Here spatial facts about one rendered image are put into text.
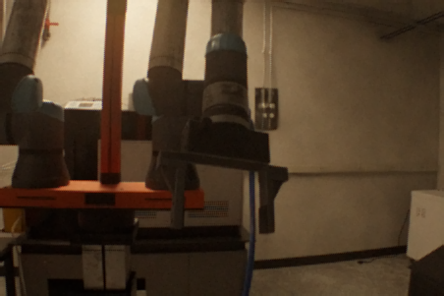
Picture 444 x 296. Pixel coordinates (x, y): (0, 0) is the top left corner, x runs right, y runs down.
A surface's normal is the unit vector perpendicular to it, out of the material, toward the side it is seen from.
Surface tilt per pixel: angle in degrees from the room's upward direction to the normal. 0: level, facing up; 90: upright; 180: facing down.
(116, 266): 90
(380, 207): 90
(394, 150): 90
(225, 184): 90
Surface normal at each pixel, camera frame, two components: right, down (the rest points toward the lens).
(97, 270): 0.16, 0.04
